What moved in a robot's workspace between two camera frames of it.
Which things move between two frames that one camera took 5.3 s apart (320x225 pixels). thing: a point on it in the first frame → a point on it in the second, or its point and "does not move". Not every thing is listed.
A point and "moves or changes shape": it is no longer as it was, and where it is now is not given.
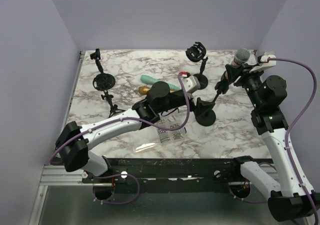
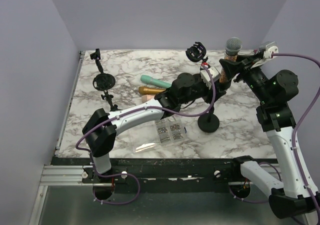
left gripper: [200, 106] → [218, 93]
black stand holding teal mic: [195, 53] does not move
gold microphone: [143, 90] does not move
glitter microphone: [241, 56] moves or changes shape
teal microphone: [149, 79] does not move
